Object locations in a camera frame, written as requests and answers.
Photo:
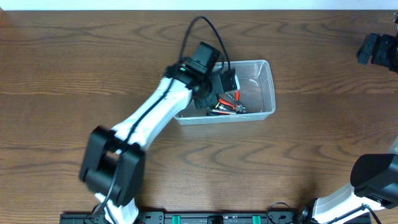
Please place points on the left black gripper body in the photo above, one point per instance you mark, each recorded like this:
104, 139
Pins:
207, 101

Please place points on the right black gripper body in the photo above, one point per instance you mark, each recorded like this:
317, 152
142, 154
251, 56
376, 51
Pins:
368, 49

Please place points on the red handled cutting pliers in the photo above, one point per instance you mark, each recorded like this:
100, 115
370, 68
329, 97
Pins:
225, 100

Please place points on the silver combination wrench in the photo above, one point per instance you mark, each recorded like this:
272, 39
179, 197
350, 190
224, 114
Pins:
237, 105

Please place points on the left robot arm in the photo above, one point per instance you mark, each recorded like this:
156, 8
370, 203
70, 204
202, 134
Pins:
114, 160

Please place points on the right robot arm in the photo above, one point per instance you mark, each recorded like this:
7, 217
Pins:
373, 179

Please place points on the clear plastic container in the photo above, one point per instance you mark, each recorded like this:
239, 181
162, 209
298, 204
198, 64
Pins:
256, 94

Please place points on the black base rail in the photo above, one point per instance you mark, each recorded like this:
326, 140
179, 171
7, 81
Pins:
199, 218

